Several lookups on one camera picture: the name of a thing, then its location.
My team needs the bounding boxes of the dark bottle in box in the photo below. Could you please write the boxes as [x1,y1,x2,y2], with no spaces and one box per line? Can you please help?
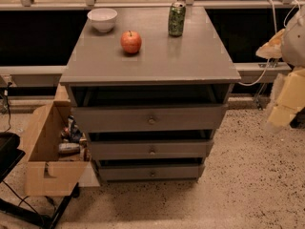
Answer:
[68,115,83,143]

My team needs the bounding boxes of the white cable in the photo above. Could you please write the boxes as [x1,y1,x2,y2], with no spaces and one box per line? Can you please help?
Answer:
[237,0,301,87]

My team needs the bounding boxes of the silver can in box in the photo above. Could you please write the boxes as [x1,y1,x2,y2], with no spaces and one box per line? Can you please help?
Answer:
[58,143,80,154]

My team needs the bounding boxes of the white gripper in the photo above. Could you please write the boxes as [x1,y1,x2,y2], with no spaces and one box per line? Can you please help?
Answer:
[255,29,305,133]

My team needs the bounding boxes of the grey top drawer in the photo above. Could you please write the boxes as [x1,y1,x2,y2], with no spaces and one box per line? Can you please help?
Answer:
[71,105,227,133]

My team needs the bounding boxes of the white ceramic bowl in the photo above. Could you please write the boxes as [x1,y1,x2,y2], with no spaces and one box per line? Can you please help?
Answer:
[87,8,118,32]

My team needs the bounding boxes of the grey bottom drawer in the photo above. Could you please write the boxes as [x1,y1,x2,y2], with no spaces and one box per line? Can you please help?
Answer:
[98,164,205,181]

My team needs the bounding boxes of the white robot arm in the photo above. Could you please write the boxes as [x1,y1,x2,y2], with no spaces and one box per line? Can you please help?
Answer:
[255,6,305,133]

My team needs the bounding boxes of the green soda can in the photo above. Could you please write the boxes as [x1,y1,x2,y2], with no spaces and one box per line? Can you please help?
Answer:
[168,2,186,36]

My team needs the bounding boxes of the grey drawer cabinet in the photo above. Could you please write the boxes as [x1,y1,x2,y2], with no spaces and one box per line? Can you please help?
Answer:
[60,7,240,172]

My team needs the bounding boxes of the grey drawer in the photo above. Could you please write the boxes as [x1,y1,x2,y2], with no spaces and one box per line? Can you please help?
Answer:
[89,140,214,160]
[71,105,227,133]
[98,164,205,181]

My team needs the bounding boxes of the red apple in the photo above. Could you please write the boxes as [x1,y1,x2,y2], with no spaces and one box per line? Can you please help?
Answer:
[120,31,142,54]

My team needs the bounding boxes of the cardboard box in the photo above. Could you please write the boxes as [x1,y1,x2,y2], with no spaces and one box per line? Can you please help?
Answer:
[18,99,91,197]

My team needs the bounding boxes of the black cable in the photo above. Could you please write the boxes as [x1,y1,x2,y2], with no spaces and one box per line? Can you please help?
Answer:
[2,81,13,134]

